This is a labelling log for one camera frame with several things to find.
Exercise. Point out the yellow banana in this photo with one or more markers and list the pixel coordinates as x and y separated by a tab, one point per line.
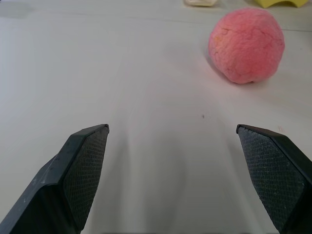
278	2

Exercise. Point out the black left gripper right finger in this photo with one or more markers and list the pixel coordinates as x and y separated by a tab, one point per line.
275	175

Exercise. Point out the pink peach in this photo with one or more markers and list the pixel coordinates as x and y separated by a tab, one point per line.
246	46

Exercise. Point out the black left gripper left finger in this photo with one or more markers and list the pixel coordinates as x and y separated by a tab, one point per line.
73	175

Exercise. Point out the cream white object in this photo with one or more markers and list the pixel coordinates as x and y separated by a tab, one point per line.
200	2

